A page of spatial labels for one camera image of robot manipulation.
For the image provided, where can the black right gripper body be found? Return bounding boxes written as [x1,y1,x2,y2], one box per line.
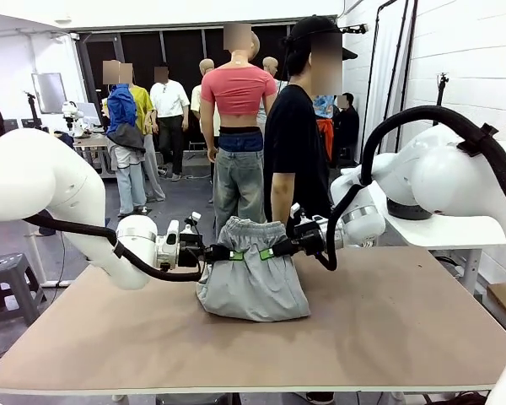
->
[293,223,326,257]

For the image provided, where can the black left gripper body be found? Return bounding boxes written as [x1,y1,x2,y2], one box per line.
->
[177,233,215,267]

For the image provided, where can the grey training pants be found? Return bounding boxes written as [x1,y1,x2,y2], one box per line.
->
[196,215,312,323]

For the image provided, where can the person's right forearm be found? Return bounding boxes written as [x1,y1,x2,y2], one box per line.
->
[271,185,295,224]

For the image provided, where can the person in black t-shirt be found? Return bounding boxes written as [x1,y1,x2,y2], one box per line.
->
[263,15,359,405]

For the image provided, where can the person in black clothes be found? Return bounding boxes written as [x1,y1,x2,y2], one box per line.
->
[332,93,360,168]

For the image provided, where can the figure in floral blue shirt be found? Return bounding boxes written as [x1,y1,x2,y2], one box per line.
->
[314,94,336,164]

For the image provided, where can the wooden background table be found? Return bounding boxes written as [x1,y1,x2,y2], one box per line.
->
[73,134,110,174]

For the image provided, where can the mannequin with yellow shirt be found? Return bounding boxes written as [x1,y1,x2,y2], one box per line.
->
[128,62,168,203]

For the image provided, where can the person in white shirt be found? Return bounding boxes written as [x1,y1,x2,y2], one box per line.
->
[150,65,191,181]

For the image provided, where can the mannequin with blue jacket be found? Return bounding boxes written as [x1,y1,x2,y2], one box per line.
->
[105,61,148,216]

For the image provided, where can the mannequin with red top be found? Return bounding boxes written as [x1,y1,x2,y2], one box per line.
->
[200,23,278,229]

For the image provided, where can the dark blue jeans form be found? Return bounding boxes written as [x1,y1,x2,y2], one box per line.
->
[52,129,76,149]

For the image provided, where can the bald beige mannequin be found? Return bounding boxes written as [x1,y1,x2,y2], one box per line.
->
[256,57,280,132]

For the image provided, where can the small white background robot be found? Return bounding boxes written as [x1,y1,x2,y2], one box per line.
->
[62,100,85,138]

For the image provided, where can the grey plastic stool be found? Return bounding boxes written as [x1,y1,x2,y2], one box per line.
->
[0,252,48,337]

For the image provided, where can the black baseball cap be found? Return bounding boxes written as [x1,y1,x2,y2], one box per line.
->
[288,15,358,60]

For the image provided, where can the grey framed board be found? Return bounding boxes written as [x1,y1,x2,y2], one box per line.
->
[30,72,67,115]

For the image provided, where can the black tripod with slanted pole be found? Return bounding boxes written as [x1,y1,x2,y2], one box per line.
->
[24,90,43,132]

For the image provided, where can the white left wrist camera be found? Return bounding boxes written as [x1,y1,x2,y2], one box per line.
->
[184,211,202,235]

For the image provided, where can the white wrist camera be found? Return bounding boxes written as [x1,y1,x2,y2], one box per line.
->
[184,211,202,235]
[289,202,321,229]

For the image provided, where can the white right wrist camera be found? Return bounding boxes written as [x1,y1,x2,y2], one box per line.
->
[289,202,321,229]

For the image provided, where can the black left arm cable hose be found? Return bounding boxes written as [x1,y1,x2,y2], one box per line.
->
[23,213,204,283]

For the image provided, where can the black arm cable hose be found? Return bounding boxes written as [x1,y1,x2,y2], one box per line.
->
[325,105,506,272]
[23,213,204,283]

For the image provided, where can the black wall pipe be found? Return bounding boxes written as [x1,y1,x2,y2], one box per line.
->
[394,0,418,153]
[361,0,396,166]
[376,0,408,166]

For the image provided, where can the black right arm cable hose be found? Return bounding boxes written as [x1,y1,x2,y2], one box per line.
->
[325,105,506,272]

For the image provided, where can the black tripod by white wall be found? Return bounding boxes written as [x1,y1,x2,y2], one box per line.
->
[432,72,450,127]

